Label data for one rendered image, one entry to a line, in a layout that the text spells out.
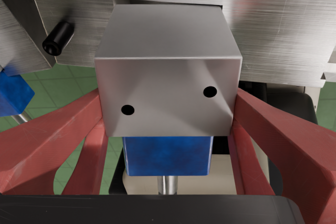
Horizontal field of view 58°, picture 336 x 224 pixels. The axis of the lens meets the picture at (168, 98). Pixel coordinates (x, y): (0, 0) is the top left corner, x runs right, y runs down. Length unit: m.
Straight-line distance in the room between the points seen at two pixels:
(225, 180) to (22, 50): 0.32
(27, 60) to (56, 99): 1.47
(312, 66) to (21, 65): 0.21
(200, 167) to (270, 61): 0.07
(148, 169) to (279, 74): 0.09
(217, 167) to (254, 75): 0.30
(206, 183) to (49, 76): 1.27
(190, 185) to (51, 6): 0.35
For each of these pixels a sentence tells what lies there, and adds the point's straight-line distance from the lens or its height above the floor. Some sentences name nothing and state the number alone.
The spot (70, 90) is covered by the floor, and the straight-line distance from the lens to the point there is 1.63.
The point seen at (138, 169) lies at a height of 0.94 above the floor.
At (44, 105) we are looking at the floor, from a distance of 1.80.
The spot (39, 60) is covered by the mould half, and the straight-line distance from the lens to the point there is 0.26.
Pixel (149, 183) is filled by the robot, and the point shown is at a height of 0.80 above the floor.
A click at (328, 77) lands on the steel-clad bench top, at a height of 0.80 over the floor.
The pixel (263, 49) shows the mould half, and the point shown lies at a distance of 0.16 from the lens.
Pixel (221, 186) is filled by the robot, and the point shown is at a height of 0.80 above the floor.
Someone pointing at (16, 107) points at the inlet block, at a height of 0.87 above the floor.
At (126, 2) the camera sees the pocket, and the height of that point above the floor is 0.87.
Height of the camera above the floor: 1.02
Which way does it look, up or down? 44 degrees down
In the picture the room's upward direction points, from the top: 167 degrees counter-clockwise
